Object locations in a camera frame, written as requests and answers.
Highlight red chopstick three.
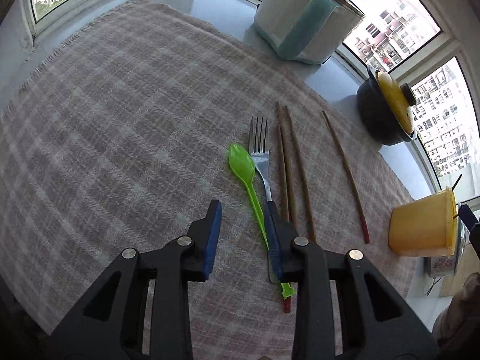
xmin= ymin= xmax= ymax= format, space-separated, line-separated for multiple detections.
xmin=285 ymin=106 xmax=317 ymax=243

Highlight green plastic spoon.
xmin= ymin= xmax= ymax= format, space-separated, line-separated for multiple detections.
xmin=227 ymin=143 xmax=296 ymax=300

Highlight metal fork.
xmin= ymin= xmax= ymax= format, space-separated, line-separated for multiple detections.
xmin=248 ymin=115 xmax=281 ymax=285

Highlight red chopstick two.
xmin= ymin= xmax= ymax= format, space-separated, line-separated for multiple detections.
xmin=277 ymin=102 xmax=298 ymax=229

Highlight right hand white glove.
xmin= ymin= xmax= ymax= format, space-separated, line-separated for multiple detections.
xmin=432 ymin=272 xmax=479 ymax=344

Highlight yellow plastic utensil holder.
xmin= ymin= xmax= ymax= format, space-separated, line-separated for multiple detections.
xmin=388 ymin=187 xmax=457 ymax=257

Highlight dark casserole pot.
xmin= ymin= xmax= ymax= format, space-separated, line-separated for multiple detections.
xmin=356 ymin=66 xmax=416 ymax=146

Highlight yellow pot lid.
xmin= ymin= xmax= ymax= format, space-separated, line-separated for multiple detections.
xmin=376 ymin=71 xmax=415 ymax=135

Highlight pink checkered cloth mat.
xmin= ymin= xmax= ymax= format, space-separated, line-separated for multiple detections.
xmin=1 ymin=1 xmax=415 ymax=359

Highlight white teal electric cooker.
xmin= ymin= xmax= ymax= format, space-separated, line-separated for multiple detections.
xmin=254 ymin=0 xmax=365 ymax=65

